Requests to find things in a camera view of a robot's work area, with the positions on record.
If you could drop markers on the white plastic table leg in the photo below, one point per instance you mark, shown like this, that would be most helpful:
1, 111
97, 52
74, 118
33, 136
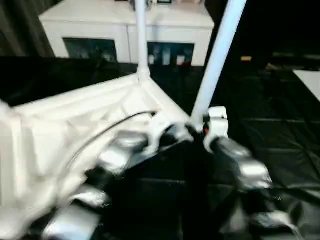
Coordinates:
141, 37
217, 62

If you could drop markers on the white plastic table top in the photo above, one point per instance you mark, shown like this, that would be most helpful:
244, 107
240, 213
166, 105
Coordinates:
50, 125

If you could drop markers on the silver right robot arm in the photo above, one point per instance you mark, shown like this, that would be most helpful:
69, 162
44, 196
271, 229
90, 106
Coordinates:
250, 170

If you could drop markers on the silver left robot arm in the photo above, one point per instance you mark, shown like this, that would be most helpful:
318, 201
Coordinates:
125, 142

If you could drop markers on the black mat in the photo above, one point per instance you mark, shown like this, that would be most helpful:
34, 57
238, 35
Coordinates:
262, 100

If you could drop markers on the small white bottle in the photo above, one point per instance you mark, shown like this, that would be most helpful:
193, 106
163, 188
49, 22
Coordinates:
151, 59
165, 57
180, 60

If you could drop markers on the small yellow tag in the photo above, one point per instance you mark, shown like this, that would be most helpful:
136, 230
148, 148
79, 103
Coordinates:
246, 58

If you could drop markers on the black side table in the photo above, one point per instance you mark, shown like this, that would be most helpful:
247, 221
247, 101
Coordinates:
295, 60

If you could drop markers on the white flat board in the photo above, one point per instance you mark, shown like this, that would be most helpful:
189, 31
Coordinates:
308, 82

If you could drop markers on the white cabinet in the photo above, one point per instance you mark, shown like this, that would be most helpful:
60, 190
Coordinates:
87, 27

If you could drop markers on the grey curtain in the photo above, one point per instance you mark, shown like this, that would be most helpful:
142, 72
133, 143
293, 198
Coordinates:
20, 27

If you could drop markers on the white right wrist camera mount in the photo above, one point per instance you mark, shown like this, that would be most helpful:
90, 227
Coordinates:
217, 117

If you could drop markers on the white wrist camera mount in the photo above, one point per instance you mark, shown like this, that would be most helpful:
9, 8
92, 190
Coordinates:
155, 135
217, 117

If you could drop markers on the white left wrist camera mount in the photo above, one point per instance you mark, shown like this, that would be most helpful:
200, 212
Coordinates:
155, 135

